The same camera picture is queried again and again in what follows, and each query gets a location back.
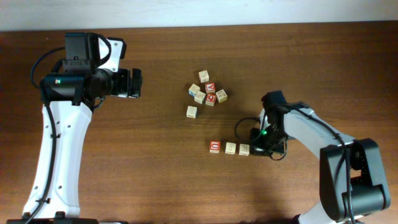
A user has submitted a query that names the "red letter U block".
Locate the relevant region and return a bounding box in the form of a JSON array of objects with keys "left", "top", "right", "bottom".
[{"left": 209, "top": 141, "right": 221, "bottom": 154}]

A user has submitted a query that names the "red letter V block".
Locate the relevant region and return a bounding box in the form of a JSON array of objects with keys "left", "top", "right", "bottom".
[{"left": 205, "top": 83, "right": 216, "bottom": 94}]

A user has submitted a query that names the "wooden block lower left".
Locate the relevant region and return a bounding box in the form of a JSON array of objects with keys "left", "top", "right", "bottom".
[{"left": 186, "top": 106, "right": 198, "bottom": 119}]

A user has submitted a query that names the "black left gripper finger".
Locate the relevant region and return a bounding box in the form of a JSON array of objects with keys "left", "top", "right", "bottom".
[
  {"left": 131, "top": 68, "right": 143, "bottom": 86},
  {"left": 127, "top": 81, "right": 142, "bottom": 98}
]

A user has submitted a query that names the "red letter Q block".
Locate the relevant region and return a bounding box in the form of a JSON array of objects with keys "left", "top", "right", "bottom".
[{"left": 205, "top": 94, "right": 216, "bottom": 106}]

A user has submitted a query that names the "wooden block green side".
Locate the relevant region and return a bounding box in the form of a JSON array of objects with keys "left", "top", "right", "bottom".
[{"left": 225, "top": 142, "right": 236, "bottom": 155}]

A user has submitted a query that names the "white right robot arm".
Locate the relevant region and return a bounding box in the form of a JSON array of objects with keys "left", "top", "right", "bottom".
[{"left": 247, "top": 90, "right": 391, "bottom": 223}]

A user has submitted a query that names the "wooden block top middle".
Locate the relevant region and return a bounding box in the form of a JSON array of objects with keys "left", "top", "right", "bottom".
[{"left": 198, "top": 70, "right": 210, "bottom": 83}]

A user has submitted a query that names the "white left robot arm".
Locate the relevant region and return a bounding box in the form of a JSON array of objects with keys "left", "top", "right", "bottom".
[{"left": 18, "top": 32, "right": 142, "bottom": 223}]

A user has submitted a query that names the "wooden block yellow side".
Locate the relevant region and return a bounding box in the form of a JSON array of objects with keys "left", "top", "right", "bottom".
[{"left": 216, "top": 89, "right": 228, "bottom": 103}]

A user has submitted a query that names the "plain wooden block centre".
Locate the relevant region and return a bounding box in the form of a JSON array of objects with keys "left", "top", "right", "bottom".
[{"left": 194, "top": 91, "right": 206, "bottom": 104}]

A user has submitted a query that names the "wooden letter X block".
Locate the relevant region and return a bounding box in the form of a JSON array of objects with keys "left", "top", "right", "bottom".
[{"left": 239, "top": 144, "right": 250, "bottom": 156}]

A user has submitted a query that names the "wooden block blue side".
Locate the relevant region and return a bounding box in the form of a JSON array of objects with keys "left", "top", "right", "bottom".
[{"left": 188, "top": 84, "right": 200, "bottom": 97}]

